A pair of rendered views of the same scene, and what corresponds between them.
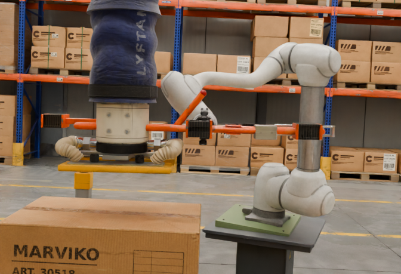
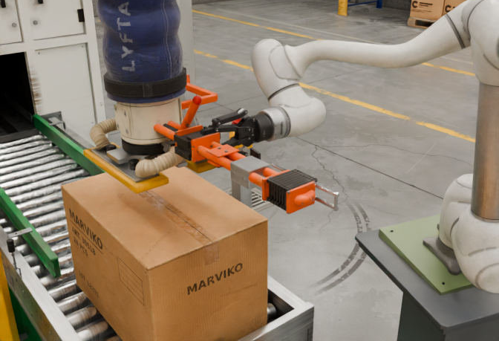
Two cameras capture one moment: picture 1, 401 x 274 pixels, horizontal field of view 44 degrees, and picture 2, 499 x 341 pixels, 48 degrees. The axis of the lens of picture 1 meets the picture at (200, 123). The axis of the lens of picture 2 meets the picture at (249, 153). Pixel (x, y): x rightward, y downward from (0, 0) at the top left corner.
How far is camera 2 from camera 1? 1.49 m
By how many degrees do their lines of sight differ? 54
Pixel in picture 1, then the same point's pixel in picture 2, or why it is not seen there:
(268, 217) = (445, 253)
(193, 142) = not seen: outside the picture
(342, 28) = not seen: outside the picture
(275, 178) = (456, 204)
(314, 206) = (468, 274)
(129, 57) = (115, 48)
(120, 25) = (102, 11)
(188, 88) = (271, 68)
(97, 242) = (99, 235)
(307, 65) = (475, 44)
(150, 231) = (122, 246)
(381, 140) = not seen: outside the picture
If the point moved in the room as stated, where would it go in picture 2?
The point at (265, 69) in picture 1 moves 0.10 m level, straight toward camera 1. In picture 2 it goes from (424, 39) to (396, 44)
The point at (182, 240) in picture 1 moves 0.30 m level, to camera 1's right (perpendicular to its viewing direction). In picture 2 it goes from (139, 268) to (204, 330)
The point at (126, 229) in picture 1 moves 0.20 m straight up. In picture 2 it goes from (111, 234) to (103, 170)
